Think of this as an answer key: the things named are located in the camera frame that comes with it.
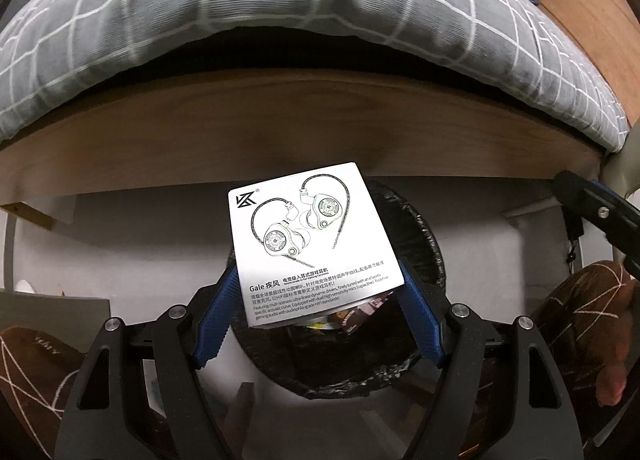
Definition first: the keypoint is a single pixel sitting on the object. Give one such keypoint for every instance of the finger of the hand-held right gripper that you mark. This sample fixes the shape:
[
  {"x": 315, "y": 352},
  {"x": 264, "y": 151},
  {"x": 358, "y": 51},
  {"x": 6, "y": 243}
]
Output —
[{"x": 600, "y": 212}]

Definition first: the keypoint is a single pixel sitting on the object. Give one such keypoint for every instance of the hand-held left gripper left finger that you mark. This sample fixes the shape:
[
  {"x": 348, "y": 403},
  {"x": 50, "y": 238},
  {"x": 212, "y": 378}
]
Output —
[{"x": 215, "y": 320}]

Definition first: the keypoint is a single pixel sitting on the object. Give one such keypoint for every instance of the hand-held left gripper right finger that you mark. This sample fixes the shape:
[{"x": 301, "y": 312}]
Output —
[{"x": 422, "y": 315}]

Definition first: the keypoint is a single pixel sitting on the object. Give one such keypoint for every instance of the black-lined trash bin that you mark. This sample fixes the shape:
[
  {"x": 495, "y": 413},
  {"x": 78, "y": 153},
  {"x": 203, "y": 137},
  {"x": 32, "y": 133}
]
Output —
[{"x": 410, "y": 235}]

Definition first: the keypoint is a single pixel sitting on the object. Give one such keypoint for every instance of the white earphone box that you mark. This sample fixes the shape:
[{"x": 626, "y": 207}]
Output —
[{"x": 310, "y": 240}]

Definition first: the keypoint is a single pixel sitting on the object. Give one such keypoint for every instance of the person's right hand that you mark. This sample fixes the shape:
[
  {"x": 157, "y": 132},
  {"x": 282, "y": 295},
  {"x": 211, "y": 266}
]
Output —
[{"x": 612, "y": 365}]

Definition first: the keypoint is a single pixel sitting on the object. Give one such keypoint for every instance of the beige furniture piece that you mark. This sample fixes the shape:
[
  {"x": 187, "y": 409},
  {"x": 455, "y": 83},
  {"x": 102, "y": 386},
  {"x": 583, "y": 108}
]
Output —
[{"x": 622, "y": 165}]

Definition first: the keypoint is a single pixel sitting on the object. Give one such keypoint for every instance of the white pipe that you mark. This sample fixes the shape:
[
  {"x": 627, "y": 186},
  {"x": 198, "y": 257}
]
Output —
[{"x": 525, "y": 210}]

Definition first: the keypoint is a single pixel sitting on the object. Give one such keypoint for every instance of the wooden headboard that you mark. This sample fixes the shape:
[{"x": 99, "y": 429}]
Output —
[{"x": 590, "y": 0}]

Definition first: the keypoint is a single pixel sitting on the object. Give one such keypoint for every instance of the wooden bed frame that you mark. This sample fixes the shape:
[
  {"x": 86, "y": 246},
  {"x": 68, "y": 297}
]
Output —
[{"x": 300, "y": 115}]

